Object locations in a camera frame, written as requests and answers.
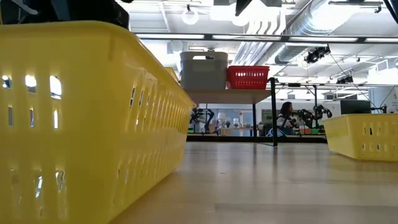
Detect grey plastic storage bin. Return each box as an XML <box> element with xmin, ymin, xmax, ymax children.
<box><xmin>179</xmin><ymin>51</ymin><xmax>229</xmax><ymax>63</ymax></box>
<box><xmin>180</xmin><ymin>60</ymin><xmax>229</xmax><ymax>91</ymax></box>

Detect wooden shelf black metal legs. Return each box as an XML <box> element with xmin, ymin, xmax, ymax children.
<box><xmin>183</xmin><ymin>77</ymin><xmax>279</xmax><ymax>147</ymax></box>

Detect black overhead light bar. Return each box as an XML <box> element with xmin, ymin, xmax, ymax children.
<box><xmin>135</xmin><ymin>32</ymin><xmax>398</xmax><ymax>45</ymax></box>

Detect white round ceiling lamp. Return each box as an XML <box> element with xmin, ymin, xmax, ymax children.
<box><xmin>182</xmin><ymin>8</ymin><xmax>200</xmax><ymax>26</ymax></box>

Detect person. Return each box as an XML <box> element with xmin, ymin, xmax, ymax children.
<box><xmin>275</xmin><ymin>101</ymin><xmax>301</xmax><ymax>137</ymax></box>

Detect black ceiling track fixture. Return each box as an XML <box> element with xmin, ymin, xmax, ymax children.
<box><xmin>328</xmin><ymin>0</ymin><xmax>384</xmax><ymax>14</ymax></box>

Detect black monitor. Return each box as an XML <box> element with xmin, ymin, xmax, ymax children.
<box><xmin>340</xmin><ymin>99</ymin><xmax>372</xmax><ymax>115</ymax></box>

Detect silver ventilation duct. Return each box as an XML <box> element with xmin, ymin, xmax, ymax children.
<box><xmin>273</xmin><ymin>0</ymin><xmax>363</xmax><ymax>65</ymax></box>

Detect black hanging camera cluster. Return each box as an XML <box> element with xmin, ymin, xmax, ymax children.
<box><xmin>303</xmin><ymin>45</ymin><xmax>331</xmax><ymax>65</ymax></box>
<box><xmin>335</xmin><ymin>73</ymin><xmax>355</xmax><ymax>85</ymax></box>

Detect black metal frame bar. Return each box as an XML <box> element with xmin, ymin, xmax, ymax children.
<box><xmin>275</xmin><ymin>82</ymin><xmax>398</xmax><ymax>108</ymax></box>

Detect black aluminium rig frame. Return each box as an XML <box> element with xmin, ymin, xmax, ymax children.
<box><xmin>185</xmin><ymin>133</ymin><xmax>328</xmax><ymax>144</ymax></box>

